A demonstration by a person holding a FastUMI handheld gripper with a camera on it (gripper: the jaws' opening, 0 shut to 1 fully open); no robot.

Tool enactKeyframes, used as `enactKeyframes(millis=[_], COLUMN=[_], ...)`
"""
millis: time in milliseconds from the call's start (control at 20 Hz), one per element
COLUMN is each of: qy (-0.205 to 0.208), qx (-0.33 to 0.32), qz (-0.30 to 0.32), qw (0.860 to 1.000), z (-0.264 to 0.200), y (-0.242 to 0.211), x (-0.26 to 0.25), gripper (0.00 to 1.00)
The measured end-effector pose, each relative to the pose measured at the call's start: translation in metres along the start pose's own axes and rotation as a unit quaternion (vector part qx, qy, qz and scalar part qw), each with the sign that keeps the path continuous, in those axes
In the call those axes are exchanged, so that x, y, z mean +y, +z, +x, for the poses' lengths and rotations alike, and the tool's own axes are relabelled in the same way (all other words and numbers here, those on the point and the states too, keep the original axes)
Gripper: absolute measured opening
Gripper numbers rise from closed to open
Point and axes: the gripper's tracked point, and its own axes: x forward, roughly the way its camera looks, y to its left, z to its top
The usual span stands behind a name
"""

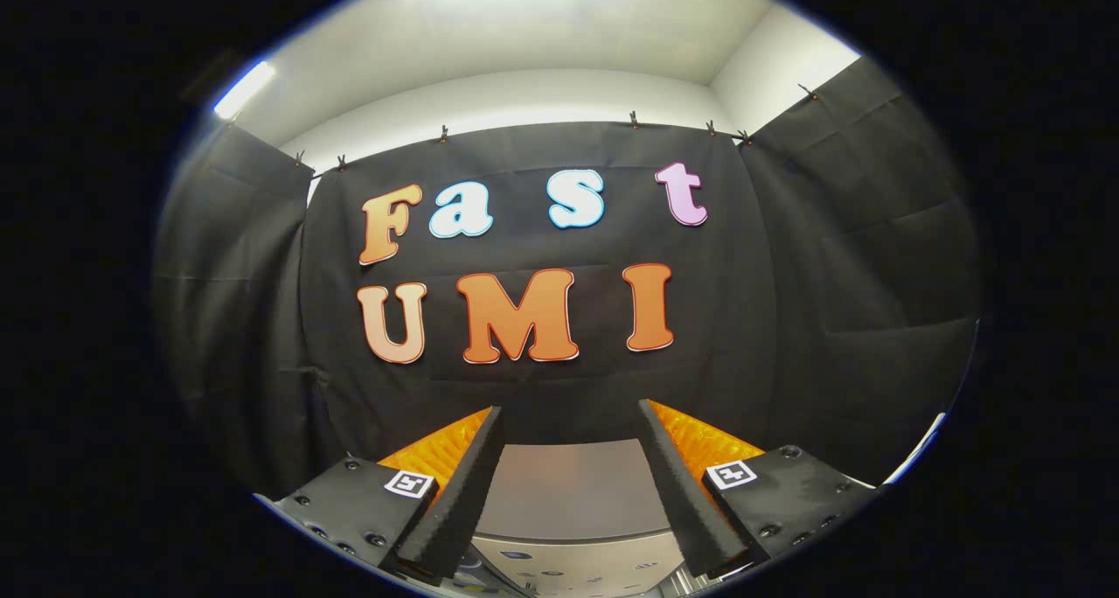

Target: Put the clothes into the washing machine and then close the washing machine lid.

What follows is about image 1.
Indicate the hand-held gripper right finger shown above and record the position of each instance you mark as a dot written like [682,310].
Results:
[677,502]

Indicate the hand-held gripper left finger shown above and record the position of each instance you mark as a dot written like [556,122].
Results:
[463,502]

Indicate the silver grey washing machine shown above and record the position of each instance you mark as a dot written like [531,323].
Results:
[568,493]

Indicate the black backdrop cloth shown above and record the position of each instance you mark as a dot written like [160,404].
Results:
[542,388]

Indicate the ceiling light strip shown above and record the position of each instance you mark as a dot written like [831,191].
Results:
[245,89]

